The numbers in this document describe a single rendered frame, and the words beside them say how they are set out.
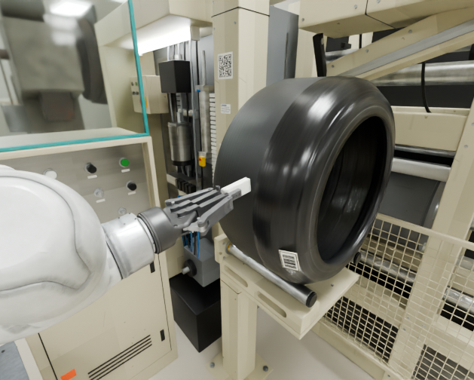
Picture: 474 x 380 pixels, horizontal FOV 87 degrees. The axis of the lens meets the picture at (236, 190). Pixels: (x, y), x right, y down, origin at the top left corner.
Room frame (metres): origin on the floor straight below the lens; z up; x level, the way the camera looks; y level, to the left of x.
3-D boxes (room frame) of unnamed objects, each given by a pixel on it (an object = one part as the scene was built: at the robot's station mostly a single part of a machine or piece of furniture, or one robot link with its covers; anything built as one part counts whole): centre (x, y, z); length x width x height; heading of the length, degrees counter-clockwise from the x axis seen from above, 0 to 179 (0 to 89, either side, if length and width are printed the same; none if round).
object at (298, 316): (0.66, -0.09, 0.83); 0.36 x 0.09 x 0.06; 41
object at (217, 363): (0.93, -0.01, 0.01); 0.27 x 0.27 x 0.02; 41
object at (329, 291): (0.75, -0.20, 0.80); 0.37 x 0.36 x 0.02; 131
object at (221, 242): (0.88, -0.08, 0.90); 0.40 x 0.03 x 0.10; 131
